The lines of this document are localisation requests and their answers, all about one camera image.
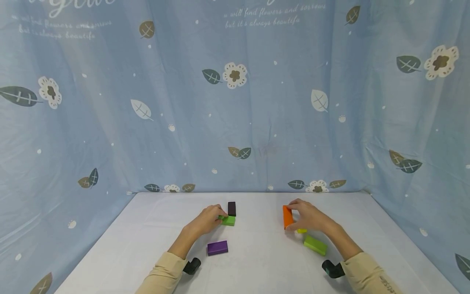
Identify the person's right thumb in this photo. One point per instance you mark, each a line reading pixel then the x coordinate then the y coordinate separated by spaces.
pixel 292 226

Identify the dark purple block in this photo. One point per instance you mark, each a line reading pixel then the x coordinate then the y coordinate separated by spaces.
pixel 231 208

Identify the person's left hand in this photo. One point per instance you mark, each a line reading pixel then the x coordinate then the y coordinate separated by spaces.
pixel 206 220

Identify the orange block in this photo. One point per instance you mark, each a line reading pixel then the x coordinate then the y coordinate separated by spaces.
pixel 287 217

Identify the person's right fingers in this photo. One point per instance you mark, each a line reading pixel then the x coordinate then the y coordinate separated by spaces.
pixel 296 205

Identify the person's right forearm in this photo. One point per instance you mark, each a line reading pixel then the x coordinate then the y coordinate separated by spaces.
pixel 361 261

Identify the small green block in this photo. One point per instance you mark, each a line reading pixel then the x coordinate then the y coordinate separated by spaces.
pixel 229 221

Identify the person's left forearm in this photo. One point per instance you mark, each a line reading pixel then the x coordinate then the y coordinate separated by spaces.
pixel 175 256

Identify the black wrist band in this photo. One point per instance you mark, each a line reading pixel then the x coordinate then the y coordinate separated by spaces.
pixel 332 269
pixel 192 266

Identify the person's right hand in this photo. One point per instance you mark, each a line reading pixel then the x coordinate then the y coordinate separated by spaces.
pixel 312 217

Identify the long green block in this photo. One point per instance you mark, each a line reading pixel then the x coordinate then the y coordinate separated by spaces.
pixel 315 244

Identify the person's left fingers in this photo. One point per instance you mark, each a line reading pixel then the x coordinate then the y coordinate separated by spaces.
pixel 221 213

